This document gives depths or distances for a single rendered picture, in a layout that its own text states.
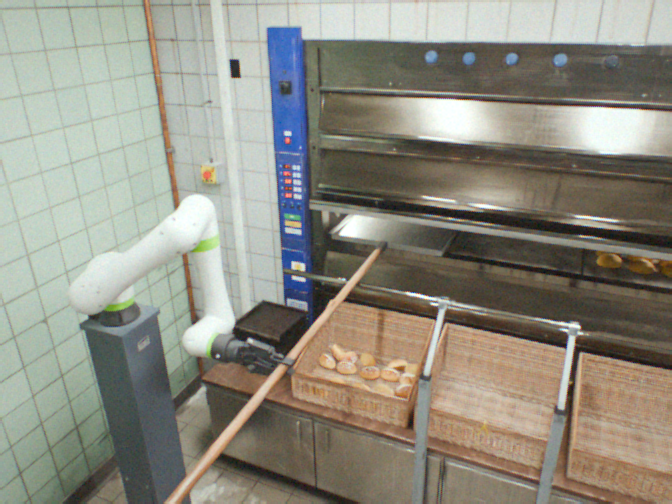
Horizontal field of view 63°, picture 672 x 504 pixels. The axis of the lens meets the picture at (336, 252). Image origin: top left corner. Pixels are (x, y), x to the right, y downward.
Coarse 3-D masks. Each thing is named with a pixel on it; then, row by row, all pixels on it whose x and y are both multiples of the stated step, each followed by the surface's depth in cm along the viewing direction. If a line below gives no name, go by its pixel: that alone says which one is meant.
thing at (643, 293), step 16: (336, 240) 268; (400, 256) 257; (416, 256) 254; (432, 256) 250; (448, 256) 249; (464, 256) 249; (496, 272) 240; (512, 272) 237; (528, 272) 234; (544, 272) 233; (560, 272) 233; (592, 288) 226; (608, 288) 223; (624, 288) 220; (640, 288) 219; (656, 288) 219
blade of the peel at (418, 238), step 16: (352, 224) 284; (368, 224) 283; (384, 224) 283; (400, 224) 282; (416, 224) 282; (352, 240) 265; (368, 240) 261; (384, 240) 265; (400, 240) 265; (416, 240) 264; (432, 240) 264; (448, 240) 260
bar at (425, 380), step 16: (288, 272) 241; (304, 272) 238; (368, 288) 226; (384, 288) 224; (448, 304) 214; (464, 304) 211; (528, 320) 202; (544, 320) 200; (576, 336) 196; (432, 352) 210; (560, 400) 190; (560, 416) 187; (416, 432) 217; (560, 432) 190; (416, 448) 220; (416, 464) 224; (544, 464) 198; (416, 480) 227; (544, 480) 201; (416, 496) 231; (544, 496) 203
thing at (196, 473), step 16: (352, 288) 222; (336, 304) 209; (320, 320) 198; (304, 336) 189; (272, 384) 168; (256, 400) 161; (240, 416) 155; (224, 432) 150; (208, 464) 141; (192, 480) 136; (176, 496) 131
